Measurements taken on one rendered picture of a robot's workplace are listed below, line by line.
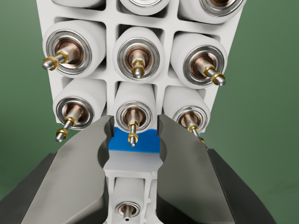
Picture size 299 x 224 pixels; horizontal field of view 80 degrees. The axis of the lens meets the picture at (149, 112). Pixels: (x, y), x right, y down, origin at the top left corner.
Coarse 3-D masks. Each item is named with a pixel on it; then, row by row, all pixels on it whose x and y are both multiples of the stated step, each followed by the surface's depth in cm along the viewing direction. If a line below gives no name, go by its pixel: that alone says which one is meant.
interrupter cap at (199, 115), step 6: (180, 108) 37; (186, 108) 37; (192, 108) 37; (198, 108) 37; (174, 114) 37; (180, 114) 37; (186, 114) 37; (192, 114) 38; (198, 114) 37; (204, 114) 37; (174, 120) 38; (180, 120) 38; (198, 120) 38; (204, 120) 38; (198, 126) 39; (204, 126) 39; (198, 132) 40
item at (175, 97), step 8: (168, 88) 46; (176, 88) 43; (184, 88) 42; (192, 88) 43; (168, 96) 43; (176, 96) 40; (184, 96) 38; (192, 96) 38; (200, 96) 42; (168, 104) 40; (176, 104) 37; (184, 104) 37; (192, 104) 37; (200, 104) 37; (168, 112) 38; (208, 112) 38; (208, 120) 39
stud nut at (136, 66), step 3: (135, 66) 25; (138, 66) 25; (141, 66) 25; (132, 69) 25; (135, 69) 25; (141, 69) 25; (132, 72) 25; (141, 72) 25; (144, 72) 25; (141, 75) 25
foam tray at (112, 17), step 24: (48, 0) 33; (48, 24) 35; (120, 24) 44; (144, 24) 36; (168, 24) 36; (192, 24) 36; (216, 24) 38; (168, 48) 38; (48, 72) 39; (96, 72) 40; (168, 72) 45
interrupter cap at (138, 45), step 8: (128, 40) 30; (136, 40) 30; (144, 40) 30; (120, 48) 30; (128, 48) 30; (136, 48) 31; (144, 48) 31; (152, 48) 31; (120, 56) 31; (128, 56) 31; (144, 56) 32; (152, 56) 31; (120, 64) 32; (128, 64) 32; (152, 64) 32; (128, 72) 33; (152, 72) 33; (136, 80) 33
